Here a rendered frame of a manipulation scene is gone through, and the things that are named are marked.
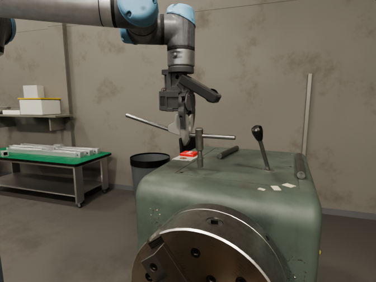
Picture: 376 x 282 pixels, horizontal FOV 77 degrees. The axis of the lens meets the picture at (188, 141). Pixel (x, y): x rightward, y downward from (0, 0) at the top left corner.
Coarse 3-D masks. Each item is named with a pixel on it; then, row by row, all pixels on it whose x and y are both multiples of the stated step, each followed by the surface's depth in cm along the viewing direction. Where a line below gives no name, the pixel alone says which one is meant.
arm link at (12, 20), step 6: (0, 18) 56; (6, 18) 58; (12, 18) 61; (0, 24) 57; (6, 24) 59; (12, 24) 61; (0, 30) 57; (6, 30) 59; (12, 30) 61; (0, 36) 57; (6, 36) 61; (12, 36) 62; (0, 42) 58; (6, 42) 63; (0, 48) 58; (0, 54) 59
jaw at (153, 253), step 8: (152, 240) 48; (160, 240) 47; (152, 248) 48; (160, 248) 44; (168, 248) 46; (152, 256) 43; (160, 256) 43; (168, 256) 45; (144, 264) 44; (152, 264) 43; (160, 264) 42; (168, 264) 44; (176, 264) 45; (152, 272) 43; (160, 272) 42; (168, 272) 42; (176, 272) 44; (184, 272) 45; (160, 280) 42; (168, 280) 41; (176, 280) 43; (184, 280) 44
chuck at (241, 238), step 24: (192, 216) 49; (216, 216) 48; (168, 240) 46; (192, 240) 44; (216, 240) 42; (240, 240) 43; (264, 240) 47; (192, 264) 44; (216, 264) 42; (240, 264) 40; (264, 264) 41
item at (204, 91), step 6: (180, 78) 62; (186, 78) 62; (192, 78) 64; (186, 84) 62; (192, 84) 61; (198, 84) 61; (192, 90) 62; (198, 90) 61; (204, 90) 60; (210, 90) 61; (216, 90) 62; (204, 96) 61; (210, 96) 60; (216, 96) 60; (210, 102) 62; (216, 102) 62
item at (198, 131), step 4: (196, 128) 65; (200, 128) 64; (196, 132) 64; (200, 132) 64; (196, 136) 65; (200, 136) 64; (196, 140) 65; (200, 140) 65; (196, 144) 65; (200, 144) 65; (196, 148) 66; (200, 148) 65; (200, 152) 66; (200, 156) 66; (200, 160) 67; (200, 164) 67
